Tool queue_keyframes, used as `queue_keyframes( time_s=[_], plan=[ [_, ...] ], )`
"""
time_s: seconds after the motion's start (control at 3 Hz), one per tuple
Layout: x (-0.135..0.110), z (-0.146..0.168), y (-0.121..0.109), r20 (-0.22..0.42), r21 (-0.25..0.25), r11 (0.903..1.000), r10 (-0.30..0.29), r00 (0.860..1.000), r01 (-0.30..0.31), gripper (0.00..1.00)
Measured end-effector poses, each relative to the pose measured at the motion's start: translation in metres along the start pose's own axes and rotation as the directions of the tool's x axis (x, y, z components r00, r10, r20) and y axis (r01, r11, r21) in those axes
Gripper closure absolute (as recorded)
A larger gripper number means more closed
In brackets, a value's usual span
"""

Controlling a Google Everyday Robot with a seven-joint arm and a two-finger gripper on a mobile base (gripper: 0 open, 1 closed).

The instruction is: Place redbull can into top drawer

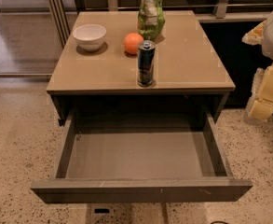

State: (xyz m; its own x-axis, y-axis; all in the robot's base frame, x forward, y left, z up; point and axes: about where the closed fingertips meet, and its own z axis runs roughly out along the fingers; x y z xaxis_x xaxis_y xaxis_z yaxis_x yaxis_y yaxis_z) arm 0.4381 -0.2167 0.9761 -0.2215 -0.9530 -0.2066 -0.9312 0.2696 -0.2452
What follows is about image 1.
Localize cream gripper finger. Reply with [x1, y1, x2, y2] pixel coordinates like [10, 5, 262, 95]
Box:
[247, 64, 273, 120]
[242, 21, 266, 46]

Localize dark redbull can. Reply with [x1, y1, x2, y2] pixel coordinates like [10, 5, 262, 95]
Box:
[138, 40, 156, 87]

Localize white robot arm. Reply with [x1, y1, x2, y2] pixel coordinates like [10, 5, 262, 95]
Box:
[242, 11, 273, 125]

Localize open grey top drawer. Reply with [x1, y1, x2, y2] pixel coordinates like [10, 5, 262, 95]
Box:
[31, 111, 253, 203]

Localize tan top cabinet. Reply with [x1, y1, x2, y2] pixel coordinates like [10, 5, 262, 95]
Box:
[47, 11, 235, 119]

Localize green snack bag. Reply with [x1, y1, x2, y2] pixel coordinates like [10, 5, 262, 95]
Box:
[138, 0, 165, 41]

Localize orange ball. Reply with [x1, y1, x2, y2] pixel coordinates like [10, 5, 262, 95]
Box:
[123, 33, 143, 55]

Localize white ceramic bowl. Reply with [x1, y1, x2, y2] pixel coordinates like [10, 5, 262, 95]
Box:
[73, 24, 106, 51]

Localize metal railing posts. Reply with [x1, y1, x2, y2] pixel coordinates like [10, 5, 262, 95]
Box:
[48, 0, 70, 47]

